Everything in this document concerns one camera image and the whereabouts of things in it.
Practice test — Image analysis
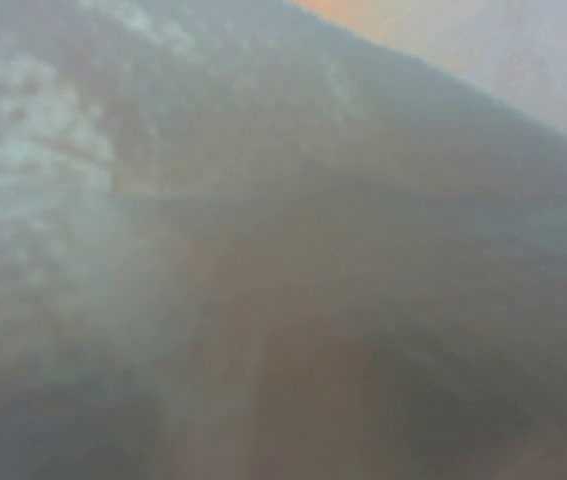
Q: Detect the pink plastic bag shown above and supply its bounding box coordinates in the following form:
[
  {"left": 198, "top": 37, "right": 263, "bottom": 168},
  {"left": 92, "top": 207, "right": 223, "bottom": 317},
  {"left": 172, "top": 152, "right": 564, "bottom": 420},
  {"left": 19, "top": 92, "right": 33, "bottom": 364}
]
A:
[{"left": 0, "top": 1, "right": 567, "bottom": 479}]

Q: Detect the orange fake fruit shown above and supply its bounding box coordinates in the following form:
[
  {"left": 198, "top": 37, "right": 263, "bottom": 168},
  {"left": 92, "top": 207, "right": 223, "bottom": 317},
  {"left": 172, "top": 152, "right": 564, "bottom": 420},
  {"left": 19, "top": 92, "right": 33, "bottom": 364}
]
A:
[{"left": 296, "top": 0, "right": 476, "bottom": 54}]

